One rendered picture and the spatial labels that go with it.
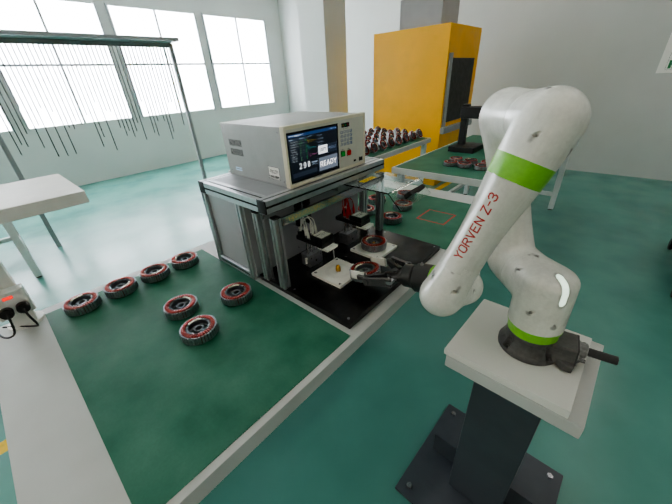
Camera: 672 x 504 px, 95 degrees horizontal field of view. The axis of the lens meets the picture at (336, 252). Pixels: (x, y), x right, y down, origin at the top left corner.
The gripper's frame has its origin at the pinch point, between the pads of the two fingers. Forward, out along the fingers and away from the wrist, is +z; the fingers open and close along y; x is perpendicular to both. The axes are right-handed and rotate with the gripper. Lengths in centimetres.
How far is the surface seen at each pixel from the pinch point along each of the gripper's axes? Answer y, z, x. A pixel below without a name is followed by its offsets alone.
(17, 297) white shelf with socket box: -86, 74, 18
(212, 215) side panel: -21, 61, 25
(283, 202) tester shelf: -14.3, 18.2, 28.4
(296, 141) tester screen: -3.2, 17.4, 46.3
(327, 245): -0.6, 16.7, 7.0
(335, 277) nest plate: -4.3, 12.2, -4.3
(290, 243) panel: -2.3, 37.9, 6.4
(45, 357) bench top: -87, 58, 2
